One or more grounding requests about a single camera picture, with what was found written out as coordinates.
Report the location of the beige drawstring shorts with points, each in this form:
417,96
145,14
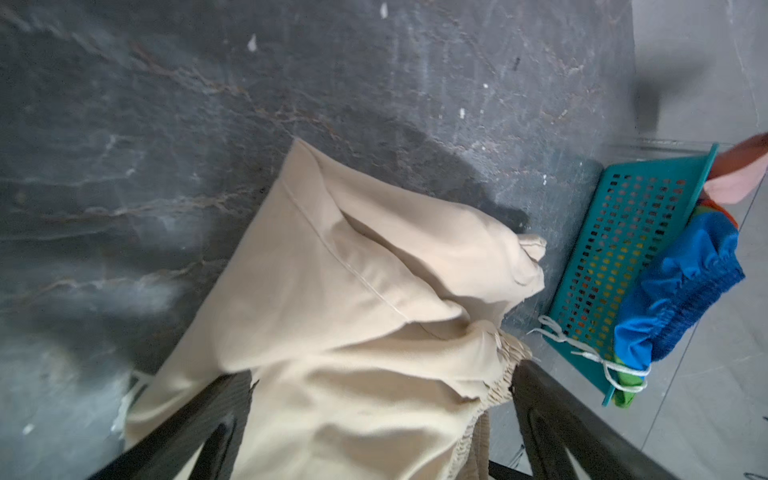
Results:
369,318

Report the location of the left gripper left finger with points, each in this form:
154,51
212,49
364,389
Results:
211,425

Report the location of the rainbow coloured shorts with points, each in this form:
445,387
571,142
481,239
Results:
680,284

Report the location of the pink shorts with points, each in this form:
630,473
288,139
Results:
738,171

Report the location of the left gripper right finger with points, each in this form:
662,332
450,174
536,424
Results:
560,432

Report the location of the teal plastic basket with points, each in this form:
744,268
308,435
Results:
637,210

